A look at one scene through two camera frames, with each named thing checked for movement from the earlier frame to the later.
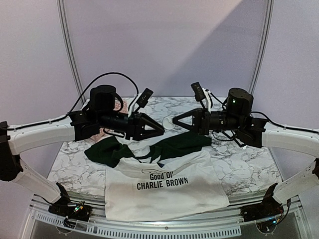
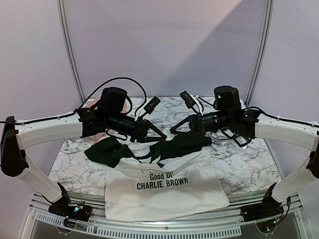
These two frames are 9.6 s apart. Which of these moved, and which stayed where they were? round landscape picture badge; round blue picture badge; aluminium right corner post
Moved: round landscape picture badge
Stayed: round blue picture badge; aluminium right corner post
